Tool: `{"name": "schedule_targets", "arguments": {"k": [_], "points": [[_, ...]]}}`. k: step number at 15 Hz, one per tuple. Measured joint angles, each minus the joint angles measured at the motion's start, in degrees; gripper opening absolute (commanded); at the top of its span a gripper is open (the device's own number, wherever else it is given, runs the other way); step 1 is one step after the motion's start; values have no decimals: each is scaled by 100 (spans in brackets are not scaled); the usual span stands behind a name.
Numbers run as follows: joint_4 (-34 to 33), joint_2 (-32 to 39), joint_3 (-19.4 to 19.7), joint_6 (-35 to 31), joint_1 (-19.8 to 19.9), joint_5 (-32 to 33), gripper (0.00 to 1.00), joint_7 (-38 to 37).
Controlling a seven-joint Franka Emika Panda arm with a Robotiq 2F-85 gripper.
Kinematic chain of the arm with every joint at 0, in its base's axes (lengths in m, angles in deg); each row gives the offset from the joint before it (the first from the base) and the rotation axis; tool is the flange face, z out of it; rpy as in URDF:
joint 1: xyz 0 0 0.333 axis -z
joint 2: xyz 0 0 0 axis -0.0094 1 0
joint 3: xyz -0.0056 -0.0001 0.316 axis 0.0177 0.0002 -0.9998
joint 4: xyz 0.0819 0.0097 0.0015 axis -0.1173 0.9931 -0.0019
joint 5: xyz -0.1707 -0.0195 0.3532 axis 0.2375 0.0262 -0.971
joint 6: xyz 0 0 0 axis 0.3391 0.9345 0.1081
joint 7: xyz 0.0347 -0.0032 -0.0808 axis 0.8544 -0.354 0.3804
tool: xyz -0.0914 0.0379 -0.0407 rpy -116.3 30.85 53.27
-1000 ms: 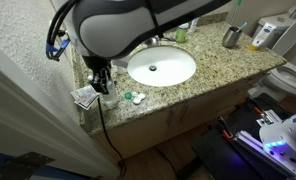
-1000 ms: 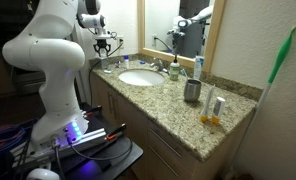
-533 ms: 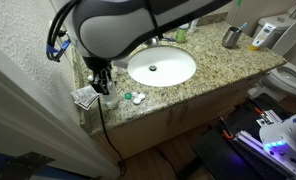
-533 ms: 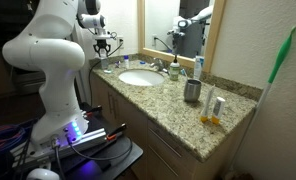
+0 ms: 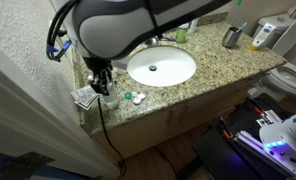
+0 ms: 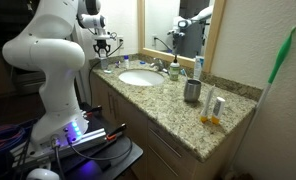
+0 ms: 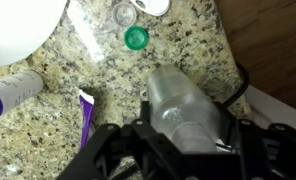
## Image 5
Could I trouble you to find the blue toothbrush in cup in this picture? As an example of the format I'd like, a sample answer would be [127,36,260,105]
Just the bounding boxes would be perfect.
[236,21,249,34]

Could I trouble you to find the white sink basin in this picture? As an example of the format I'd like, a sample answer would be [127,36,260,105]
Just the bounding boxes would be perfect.
[126,45,197,88]

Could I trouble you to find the green soap pump bottle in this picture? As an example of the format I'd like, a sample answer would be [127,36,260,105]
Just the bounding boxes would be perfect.
[174,23,190,44]

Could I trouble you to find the white door frame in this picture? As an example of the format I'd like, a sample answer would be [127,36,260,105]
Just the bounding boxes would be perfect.
[0,39,121,180]

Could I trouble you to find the black power cable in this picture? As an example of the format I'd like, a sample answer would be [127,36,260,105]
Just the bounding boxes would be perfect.
[56,29,127,178]

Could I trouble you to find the white paper cards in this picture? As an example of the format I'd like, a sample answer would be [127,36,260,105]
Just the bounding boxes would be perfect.
[70,85,101,110]

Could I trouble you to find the aluminium robot mount rails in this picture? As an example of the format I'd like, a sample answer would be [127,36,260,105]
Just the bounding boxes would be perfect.
[232,109,296,180]

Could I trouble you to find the wooden vanity cabinet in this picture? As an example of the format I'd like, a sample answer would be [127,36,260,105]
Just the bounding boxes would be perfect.
[91,71,269,161]

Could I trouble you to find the chrome faucet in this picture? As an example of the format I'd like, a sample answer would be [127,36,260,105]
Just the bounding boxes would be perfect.
[144,35,161,47]

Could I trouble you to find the black door hinge plate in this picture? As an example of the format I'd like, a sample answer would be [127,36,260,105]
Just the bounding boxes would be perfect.
[0,151,56,180]

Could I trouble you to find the steel cup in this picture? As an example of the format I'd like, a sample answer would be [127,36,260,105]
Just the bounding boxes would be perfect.
[221,26,244,49]

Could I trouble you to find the white toilet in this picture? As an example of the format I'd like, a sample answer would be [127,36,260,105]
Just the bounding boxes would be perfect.
[247,0,296,103]

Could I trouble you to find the purple toothbrush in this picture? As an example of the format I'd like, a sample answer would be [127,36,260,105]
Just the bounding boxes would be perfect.
[161,36,177,43]

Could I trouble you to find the clear plastic bottle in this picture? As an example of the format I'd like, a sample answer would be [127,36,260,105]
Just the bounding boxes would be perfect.
[102,79,121,110]

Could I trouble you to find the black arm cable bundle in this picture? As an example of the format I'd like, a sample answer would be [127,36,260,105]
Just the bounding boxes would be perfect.
[46,0,81,63]

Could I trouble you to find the tall white tube orange cap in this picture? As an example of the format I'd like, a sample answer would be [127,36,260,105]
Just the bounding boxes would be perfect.
[249,22,277,52]

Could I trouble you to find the green white contact lens case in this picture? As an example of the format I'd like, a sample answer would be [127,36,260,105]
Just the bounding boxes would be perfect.
[123,91,147,106]

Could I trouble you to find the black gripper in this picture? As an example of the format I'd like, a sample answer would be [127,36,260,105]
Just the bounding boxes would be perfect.
[82,56,115,96]

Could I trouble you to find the white blue toothpaste tube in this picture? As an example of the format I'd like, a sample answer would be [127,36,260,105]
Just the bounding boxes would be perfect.
[188,18,200,33]

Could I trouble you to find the black robot cart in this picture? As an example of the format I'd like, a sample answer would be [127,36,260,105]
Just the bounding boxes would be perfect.
[191,93,296,180]

